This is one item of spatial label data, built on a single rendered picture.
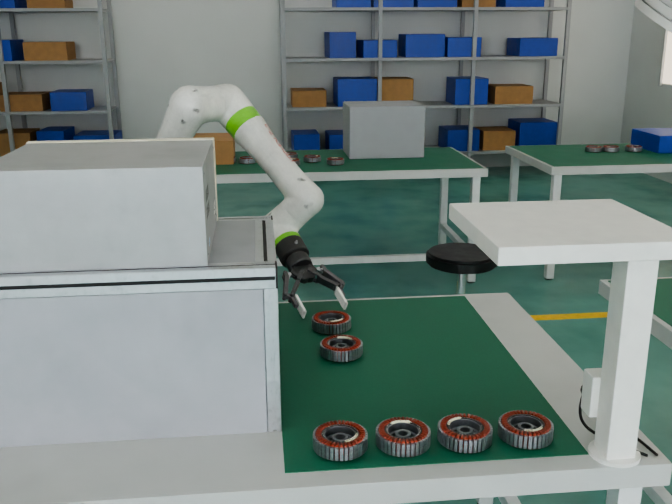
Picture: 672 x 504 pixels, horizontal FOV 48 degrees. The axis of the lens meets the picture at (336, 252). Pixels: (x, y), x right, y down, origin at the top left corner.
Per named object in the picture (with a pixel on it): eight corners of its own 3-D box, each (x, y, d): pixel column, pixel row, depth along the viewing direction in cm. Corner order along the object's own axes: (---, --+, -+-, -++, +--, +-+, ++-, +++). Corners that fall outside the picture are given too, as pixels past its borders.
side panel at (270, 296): (266, 374, 187) (261, 250, 178) (278, 374, 187) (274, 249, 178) (267, 432, 160) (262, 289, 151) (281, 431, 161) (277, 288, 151)
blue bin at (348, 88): (333, 103, 836) (333, 76, 828) (370, 102, 841) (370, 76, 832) (337, 106, 796) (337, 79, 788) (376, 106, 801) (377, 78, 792)
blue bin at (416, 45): (398, 56, 829) (398, 34, 822) (435, 55, 833) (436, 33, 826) (405, 57, 789) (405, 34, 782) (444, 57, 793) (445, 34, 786)
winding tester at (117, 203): (38, 224, 184) (28, 140, 178) (218, 219, 188) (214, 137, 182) (-17, 274, 147) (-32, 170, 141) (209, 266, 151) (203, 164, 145)
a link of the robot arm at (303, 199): (245, 144, 249) (228, 139, 238) (268, 120, 246) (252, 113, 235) (311, 225, 240) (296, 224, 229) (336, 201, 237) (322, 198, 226)
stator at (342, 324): (305, 325, 217) (304, 313, 216) (338, 318, 222) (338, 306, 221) (323, 338, 208) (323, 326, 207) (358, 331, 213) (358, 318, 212)
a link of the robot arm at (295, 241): (278, 235, 227) (305, 231, 231) (271, 262, 235) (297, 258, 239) (286, 249, 224) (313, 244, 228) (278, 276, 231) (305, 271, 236)
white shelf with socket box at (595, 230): (441, 392, 177) (449, 203, 164) (592, 384, 181) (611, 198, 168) (485, 477, 144) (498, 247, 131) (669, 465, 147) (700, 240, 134)
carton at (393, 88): (374, 102, 841) (374, 77, 833) (405, 102, 844) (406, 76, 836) (379, 106, 802) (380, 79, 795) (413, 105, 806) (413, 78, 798)
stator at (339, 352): (356, 365, 191) (356, 352, 190) (314, 360, 194) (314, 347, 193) (367, 348, 201) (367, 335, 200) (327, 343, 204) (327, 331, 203)
